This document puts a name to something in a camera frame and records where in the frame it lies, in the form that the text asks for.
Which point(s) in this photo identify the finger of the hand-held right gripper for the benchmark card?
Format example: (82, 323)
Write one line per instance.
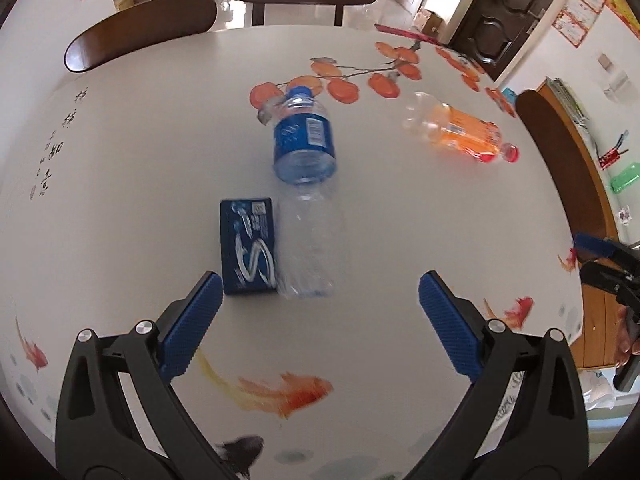
(592, 244)
(605, 272)

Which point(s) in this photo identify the red-bordered wall posters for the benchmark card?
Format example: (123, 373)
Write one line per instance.
(582, 5)

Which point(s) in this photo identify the red patterned doormat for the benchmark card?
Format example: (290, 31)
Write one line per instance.
(407, 35)

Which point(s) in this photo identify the navy gum box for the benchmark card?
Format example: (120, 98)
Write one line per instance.
(247, 245)

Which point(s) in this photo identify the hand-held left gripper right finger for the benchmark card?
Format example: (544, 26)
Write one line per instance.
(447, 325)

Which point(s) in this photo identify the wooden side cabinet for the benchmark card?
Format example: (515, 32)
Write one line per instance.
(600, 320)

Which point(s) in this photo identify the orange-label red-cap bottle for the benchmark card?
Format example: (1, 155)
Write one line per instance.
(465, 132)

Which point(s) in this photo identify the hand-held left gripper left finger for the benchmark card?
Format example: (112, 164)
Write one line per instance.
(192, 325)

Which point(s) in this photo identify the clear hanging plastic bag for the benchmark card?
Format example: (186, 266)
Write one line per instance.
(617, 87)

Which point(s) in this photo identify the person's right hand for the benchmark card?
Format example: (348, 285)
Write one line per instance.
(627, 347)

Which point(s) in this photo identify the green plastic basket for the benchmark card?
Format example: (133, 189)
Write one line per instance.
(625, 177)

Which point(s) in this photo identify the small blue-cap water bottle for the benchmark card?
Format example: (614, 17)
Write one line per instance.
(305, 135)

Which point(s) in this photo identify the white plastic bag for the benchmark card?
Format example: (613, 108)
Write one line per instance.
(597, 390)

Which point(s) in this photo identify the stack of papers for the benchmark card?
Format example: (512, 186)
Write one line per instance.
(567, 100)

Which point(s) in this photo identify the dark brown door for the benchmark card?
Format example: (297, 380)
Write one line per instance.
(505, 20)

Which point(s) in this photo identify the brown cardboard box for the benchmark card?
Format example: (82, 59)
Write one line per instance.
(427, 22)

